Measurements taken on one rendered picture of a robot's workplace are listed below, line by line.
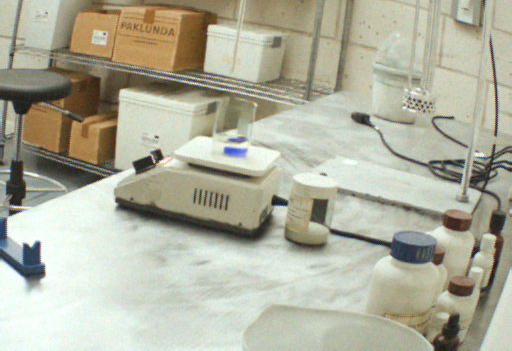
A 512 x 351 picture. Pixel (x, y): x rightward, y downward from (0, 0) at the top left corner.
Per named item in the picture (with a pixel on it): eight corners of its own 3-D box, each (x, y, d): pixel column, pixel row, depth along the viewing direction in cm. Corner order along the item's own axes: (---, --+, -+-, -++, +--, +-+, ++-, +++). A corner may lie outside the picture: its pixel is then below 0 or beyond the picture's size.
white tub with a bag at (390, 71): (396, 111, 227) (406, 30, 222) (431, 126, 215) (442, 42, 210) (353, 109, 219) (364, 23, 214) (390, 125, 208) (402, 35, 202)
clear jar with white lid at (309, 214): (308, 229, 127) (319, 172, 125) (336, 243, 122) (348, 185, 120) (273, 233, 123) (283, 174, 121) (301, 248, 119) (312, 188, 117)
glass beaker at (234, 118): (210, 150, 126) (219, 90, 124) (250, 156, 126) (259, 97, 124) (205, 161, 120) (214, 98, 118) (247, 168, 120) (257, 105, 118)
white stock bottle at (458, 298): (416, 343, 91) (437, 273, 89) (451, 340, 92) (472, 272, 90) (430, 360, 87) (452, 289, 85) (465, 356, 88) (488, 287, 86)
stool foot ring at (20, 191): (-55, 192, 258) (-55, 178, 257) (6, 170, 295) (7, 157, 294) (27, 228, 245) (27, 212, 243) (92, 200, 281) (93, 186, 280)
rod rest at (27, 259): (-15, 243, 99) (-15, 216, 98) (4, 240, 102) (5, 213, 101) (25, 275, 93) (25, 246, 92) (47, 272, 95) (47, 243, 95)
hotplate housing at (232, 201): (111, 205, 123) (116, 148, 121) (142, 183, 136) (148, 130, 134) (270, 243, 119) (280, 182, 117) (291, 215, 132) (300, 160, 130)
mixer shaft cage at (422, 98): (396, 108, 147) (411, -32, 141) (404, 104, 153) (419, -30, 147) (433, 118, 145) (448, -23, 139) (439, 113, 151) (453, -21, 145)
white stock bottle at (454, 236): (466, 297, 106) (488, 217, 104) (442, 308, 102) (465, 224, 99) (433, 284, 110) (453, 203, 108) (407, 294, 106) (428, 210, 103)
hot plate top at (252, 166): (170, 159, 120) (171, 152, 120) (197, 141, 132) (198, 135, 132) (261, 178, 118) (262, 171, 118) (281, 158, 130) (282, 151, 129)
